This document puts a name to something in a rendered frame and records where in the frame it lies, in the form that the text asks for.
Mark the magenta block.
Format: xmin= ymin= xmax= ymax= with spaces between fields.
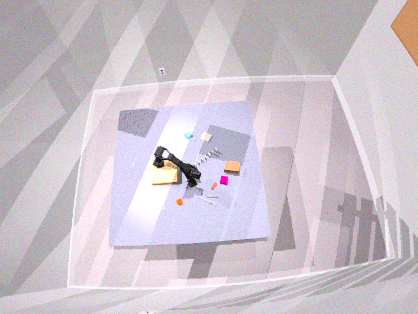
xmin=220 ymin=175 xmax=228 ymax=185

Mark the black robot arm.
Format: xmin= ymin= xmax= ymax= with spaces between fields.
xmin=152 ymin=146 xmax=202 ymax=179

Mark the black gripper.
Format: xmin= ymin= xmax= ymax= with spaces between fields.
xmin=184 ymin=174 xmax=197 ymax=188

